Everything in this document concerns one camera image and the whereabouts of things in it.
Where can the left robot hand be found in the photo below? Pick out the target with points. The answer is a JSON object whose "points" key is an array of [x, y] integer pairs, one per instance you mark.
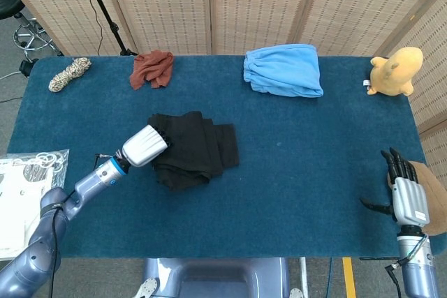
{"points": [[145, 146]]}

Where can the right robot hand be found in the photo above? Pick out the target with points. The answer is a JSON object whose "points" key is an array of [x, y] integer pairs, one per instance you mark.
{"points": [[410, 200]]}

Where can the black trousers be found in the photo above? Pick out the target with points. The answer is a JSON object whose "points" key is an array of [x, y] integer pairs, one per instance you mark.
{"points": [[202, 155]]}

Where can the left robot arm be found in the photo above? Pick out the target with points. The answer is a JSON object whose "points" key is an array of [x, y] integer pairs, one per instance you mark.
{"points": [[94, 183]]}

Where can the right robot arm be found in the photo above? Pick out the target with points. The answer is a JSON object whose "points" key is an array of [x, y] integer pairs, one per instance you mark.
{"points": [[415, 270]]}

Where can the rust brown cloth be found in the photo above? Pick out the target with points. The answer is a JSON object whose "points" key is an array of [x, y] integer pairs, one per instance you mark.
{"points": [[150, 71]]}

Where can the yellow plush toy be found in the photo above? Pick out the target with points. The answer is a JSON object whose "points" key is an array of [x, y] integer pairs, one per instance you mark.
{"points": [[394, 74]]}

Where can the clear plastic bag with papers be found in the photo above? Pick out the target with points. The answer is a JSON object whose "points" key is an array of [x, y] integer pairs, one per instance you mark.
{"points": [[21, 179]]}

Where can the white table leg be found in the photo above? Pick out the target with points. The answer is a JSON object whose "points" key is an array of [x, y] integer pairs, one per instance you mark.
{"points": [[304, 277]]}

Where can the blue carpet table cover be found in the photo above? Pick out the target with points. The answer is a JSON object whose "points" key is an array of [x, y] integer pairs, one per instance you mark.
{"points": [[279, 172]]}

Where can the black power adapter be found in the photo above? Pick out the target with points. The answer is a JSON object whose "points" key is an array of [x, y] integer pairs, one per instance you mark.
{"points": [[28, 67]]}

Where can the blue robot torso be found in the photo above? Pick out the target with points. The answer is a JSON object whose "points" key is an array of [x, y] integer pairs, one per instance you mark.
{"points": [[216, 277]]}

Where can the black tripod stand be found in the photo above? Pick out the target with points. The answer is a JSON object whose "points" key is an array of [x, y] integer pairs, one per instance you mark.
{"points": [[101, 1]]}

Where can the light blue fleece garment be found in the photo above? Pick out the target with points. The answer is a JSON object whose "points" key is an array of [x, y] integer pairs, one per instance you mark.
{"points": [[283, 71]]}

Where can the black seat chrome stool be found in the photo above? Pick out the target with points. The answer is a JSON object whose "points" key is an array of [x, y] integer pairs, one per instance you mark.
{"points": [[10, 1]]}

